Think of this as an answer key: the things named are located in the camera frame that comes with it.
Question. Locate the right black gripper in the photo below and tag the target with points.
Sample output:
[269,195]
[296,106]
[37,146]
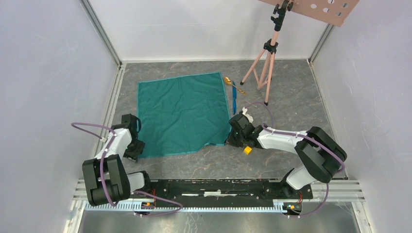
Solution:
[231,141]

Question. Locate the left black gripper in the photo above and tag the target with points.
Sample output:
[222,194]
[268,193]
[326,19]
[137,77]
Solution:
[132,155]

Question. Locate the teal cloth napkin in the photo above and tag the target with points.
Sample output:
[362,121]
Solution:
[181,115]

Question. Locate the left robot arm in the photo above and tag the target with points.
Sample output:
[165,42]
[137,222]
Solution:
[105,177]

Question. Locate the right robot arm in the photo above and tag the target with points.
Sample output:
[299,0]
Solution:
[320,155]

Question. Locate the yellow small cube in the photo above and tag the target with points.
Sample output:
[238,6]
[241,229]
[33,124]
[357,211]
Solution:
[247,150]

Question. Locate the gold metal spoon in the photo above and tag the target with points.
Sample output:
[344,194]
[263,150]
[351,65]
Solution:
[228,81]

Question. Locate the pink tripod stand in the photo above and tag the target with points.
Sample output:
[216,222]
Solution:
[270,49]

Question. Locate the pink perforated board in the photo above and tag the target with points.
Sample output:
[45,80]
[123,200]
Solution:
[332,12]

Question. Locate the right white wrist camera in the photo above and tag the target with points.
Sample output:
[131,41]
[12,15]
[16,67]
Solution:
[245,112]

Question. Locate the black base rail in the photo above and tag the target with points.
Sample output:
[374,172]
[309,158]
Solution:
[161,197]

